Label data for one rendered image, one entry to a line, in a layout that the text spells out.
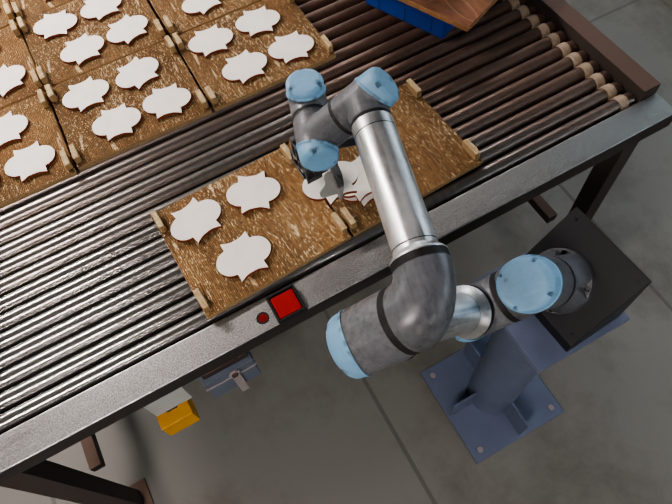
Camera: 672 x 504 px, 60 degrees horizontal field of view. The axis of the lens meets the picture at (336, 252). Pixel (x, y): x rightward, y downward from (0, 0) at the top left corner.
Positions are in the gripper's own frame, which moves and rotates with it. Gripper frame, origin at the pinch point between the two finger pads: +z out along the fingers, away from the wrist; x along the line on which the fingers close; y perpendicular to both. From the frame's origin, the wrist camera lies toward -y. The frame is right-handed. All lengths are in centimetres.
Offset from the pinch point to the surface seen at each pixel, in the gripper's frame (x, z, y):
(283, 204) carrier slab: -8.3, 11.9, 10.9
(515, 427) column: 64, 104, -28
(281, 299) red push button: 15.0, 12.2, 24.6
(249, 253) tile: 0.4, 10.4, 25.4
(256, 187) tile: -16.4, 10.7, 14.5
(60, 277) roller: -23, 12, 69
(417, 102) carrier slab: -17.0, 13.2, -38.4
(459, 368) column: 35, 105, -25
